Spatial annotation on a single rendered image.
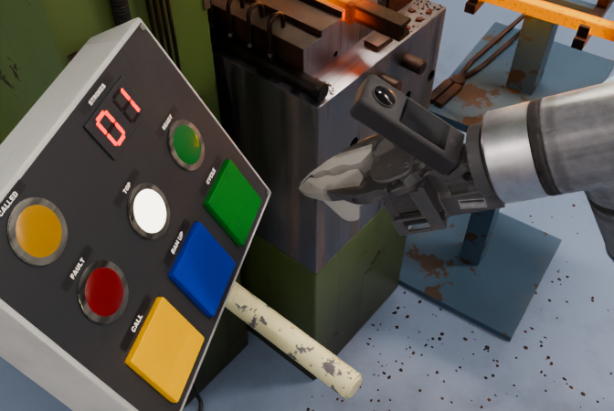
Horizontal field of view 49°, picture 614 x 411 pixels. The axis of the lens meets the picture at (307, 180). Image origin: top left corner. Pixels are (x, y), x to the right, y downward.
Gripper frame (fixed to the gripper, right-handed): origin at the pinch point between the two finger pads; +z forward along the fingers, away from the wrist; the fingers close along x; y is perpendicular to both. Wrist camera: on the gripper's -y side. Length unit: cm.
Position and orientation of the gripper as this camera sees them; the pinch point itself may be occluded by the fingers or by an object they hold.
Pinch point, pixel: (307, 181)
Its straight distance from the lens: 73.4
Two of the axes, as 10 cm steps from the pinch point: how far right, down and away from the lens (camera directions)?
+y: 4.8, 6.9, 5.4
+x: 2.6, -7.0, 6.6
